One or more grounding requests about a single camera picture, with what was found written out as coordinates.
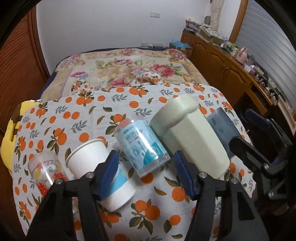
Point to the yellow plush blanket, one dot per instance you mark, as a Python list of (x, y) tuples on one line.
[(9, 139)]

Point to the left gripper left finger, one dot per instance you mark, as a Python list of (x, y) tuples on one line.
[(54, 219)]

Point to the clear cup light-blue label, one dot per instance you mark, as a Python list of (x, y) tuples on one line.
[(141, 146)]

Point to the clear floral glass cup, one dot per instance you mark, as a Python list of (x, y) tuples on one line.
[(45, 168)]

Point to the white wall switch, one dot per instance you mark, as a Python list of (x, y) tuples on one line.
[(155, 15)]

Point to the orange-print white cloth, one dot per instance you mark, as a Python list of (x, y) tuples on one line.
[(144, 198)]

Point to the grey window blind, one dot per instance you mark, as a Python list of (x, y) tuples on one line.
[(270, 47)]

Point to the white paper cup blue stripe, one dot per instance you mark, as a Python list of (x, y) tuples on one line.
[(91, 155)]

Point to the wooden sideboard cabinet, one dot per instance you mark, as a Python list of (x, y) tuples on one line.
[(241, 89)]

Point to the wooden louvered wardrobe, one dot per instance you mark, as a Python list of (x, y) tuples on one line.
[(23, 75)]

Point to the pink kettle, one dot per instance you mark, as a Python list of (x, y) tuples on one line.
[(241, 55)]

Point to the floral bed blanket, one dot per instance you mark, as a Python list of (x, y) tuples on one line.
[(115, 68)]

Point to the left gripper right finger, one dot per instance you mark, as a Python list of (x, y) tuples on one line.
[(239, 219)]

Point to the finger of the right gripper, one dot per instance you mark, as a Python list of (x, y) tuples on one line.
[(258, 125), (250, 156)]

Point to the blue tissue pack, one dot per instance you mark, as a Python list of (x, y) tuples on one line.
[(179, 45)]

